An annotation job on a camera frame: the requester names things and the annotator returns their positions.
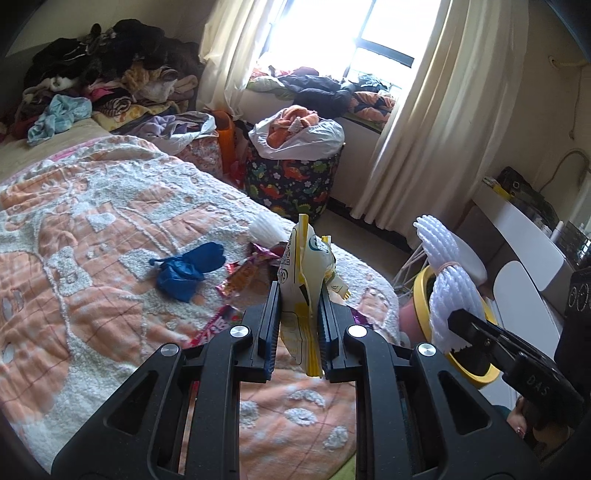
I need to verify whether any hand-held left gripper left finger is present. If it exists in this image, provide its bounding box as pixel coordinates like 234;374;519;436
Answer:
51;281;282;480

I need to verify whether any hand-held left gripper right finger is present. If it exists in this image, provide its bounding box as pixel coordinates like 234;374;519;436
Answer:
318;288;541;480

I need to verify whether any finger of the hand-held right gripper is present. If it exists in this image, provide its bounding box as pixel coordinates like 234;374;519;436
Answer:
447;308;525;379

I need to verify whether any white foam fruit net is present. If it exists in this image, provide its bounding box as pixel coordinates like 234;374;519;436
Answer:
249;210;294;245
413;215;488;354

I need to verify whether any white yellow snack packet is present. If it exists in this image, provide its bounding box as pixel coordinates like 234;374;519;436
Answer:
276;213;352;379

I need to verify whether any yellow trash bin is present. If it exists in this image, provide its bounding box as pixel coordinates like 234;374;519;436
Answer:
412;265;502;389

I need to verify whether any blue glove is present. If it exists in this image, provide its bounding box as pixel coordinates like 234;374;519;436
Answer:
148;242;226;303

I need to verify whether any person's right hand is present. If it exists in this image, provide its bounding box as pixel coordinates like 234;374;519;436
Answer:
505;398;573;450

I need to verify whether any purple snack wrapper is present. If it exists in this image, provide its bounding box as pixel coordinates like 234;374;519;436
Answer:
348;307;375;330

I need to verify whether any orange snack wrapper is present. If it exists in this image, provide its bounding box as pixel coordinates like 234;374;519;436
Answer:
216;261;273;298

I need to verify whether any red pink snack wrapper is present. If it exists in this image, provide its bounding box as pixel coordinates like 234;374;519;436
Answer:
187;305;243;349

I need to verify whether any white chair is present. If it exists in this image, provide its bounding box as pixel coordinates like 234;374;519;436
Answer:
492;261;561;352

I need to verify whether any pink plastic tub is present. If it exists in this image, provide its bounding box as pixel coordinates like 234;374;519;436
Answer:
398;302;428;344

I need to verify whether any red purple foil wrapper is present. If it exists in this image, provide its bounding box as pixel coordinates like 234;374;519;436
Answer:
247;241;289;266

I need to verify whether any white desk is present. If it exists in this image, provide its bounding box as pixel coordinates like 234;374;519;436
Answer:
471;178;578;296

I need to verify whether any dark storage box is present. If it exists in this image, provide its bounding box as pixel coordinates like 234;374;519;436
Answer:
561;222;591;268

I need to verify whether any green cloth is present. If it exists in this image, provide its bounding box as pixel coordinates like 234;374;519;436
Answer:
286;455;358;480

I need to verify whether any dinosaur print laundry basket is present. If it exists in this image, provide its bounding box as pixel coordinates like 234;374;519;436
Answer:
244;143;345;222

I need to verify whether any black bag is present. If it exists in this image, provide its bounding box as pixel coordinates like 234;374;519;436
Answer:
496;166;559;222

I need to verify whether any pink floral bag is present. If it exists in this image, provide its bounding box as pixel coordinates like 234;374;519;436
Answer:
178;131;222;178

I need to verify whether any large white plastic bag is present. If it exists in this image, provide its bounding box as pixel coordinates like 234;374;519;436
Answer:
248;108;346;161

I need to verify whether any orange plastic basin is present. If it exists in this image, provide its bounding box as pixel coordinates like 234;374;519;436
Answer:
210;110;238;178

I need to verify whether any orange towel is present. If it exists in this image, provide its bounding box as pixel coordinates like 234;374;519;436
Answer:
265;105;321;148

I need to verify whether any orange white fleece blanket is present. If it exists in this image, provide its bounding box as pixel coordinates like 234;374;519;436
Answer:
0;134;400;480

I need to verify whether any cream curtain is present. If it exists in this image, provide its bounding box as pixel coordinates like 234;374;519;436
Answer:
348;0;529;232
196;0;305;116

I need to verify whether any purple cloth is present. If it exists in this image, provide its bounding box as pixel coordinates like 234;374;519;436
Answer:
139;113;185;139

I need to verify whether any orange patterned quilt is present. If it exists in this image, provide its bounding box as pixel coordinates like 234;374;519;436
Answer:
348;90;398;123

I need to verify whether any dark jacket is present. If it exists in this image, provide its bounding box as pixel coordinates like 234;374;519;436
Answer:
279;74;365;121

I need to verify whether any pale floral cloth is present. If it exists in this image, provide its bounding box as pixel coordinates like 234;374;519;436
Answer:
247;67;296;100

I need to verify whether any beige bed sheet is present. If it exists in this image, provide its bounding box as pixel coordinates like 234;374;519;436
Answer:
0;117;116;185

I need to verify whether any window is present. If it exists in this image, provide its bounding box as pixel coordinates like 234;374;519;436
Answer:
259;0;453;88

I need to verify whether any light blue cloth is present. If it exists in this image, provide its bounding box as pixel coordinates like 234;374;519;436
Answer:
27;95;93;146

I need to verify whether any pile of clothes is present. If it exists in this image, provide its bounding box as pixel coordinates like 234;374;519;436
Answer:
0;18;206;139

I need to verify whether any grey wall hose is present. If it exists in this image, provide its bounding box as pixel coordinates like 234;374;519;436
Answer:
551;148;591;190

